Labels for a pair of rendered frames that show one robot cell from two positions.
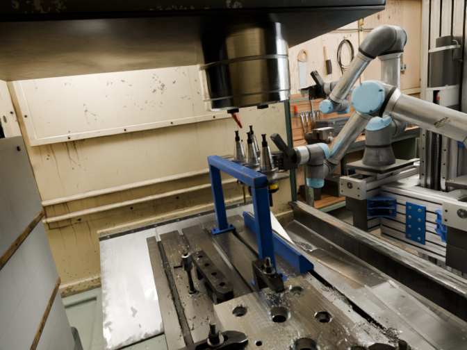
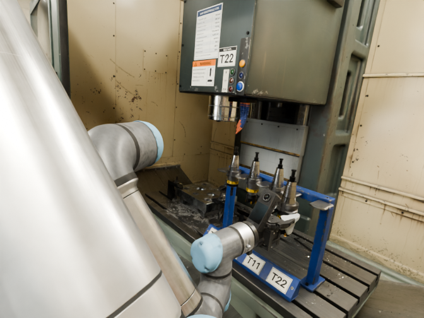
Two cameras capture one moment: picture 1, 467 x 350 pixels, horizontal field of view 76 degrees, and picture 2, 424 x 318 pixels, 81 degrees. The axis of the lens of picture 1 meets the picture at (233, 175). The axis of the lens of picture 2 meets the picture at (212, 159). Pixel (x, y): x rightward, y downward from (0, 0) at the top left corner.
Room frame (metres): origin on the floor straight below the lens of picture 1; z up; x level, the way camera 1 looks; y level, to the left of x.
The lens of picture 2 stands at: (1.75, -0.60, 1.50)
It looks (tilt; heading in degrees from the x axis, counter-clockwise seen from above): 13 degrees down; 156
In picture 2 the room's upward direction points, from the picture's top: 5 degrees clockwise
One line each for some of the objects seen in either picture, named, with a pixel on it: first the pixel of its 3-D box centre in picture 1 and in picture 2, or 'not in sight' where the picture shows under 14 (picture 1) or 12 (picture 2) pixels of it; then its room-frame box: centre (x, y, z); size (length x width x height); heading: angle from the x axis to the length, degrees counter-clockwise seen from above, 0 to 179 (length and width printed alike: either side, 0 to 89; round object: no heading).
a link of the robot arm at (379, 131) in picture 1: (378, 129); not in sight; (1.46, -0.74, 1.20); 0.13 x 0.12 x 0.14; 128
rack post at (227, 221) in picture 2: (265, 236); (229, 201); (0.78, -0.07, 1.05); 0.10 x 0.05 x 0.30; 108
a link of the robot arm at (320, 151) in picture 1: (315, 153); (216, 250); (1.28, -0.37, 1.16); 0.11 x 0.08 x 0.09; 108
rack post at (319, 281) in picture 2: (218, 197); (318, 245); (1.19, 0.07, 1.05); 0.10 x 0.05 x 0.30; 108
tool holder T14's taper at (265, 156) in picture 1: (265, 157); (235, 162); (0.85, -0.10, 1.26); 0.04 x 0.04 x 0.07
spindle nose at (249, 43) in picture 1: (244, 71); (223, 108); (0.56, -0.04, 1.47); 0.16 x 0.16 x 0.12
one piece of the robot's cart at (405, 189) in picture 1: (434, 219); not in sight; (1.26, -0.89, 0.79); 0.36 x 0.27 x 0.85; 23
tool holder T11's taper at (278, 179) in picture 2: (238, 150); (278, 176); (1.06, -0.03, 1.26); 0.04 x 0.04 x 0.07
